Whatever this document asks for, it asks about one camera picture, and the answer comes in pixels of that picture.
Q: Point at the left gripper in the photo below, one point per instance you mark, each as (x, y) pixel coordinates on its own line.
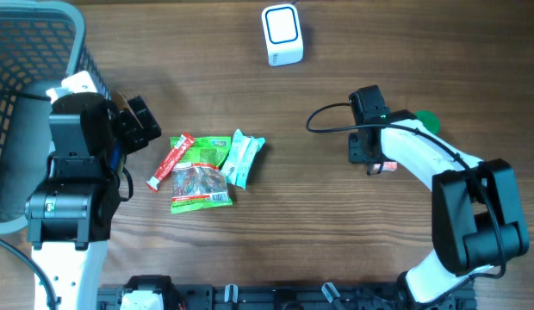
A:
(136, 136)

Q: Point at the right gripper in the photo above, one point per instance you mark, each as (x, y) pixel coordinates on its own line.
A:
(357, 155)

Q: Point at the red Kleenex tissue pack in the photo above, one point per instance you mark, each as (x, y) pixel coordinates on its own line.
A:
(386, 166)

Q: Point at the red candy bar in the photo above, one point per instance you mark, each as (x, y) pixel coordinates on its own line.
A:
(184, 143)

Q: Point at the green snack bag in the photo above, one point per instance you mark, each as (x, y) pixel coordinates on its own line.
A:
(211, 150)

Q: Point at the green lid jar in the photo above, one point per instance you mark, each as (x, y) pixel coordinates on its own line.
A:
(429, 120)

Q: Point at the clear gummy candy bag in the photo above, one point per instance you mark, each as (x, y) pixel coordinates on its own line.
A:
(198, 186)

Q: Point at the mint green wipes pack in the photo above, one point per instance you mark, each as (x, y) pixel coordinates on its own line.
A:
(237, 166)

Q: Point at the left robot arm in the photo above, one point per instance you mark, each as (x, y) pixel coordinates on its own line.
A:
(70, 212)

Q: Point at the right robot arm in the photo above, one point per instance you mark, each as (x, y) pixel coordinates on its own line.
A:
(477, 218)

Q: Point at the white barcode scanner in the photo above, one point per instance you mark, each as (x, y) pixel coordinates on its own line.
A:
(282, 34)

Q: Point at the grey plastic mesh basket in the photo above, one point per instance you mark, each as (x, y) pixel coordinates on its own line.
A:
(41, 44)

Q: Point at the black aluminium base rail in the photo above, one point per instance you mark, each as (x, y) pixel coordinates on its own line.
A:
(158, 292)

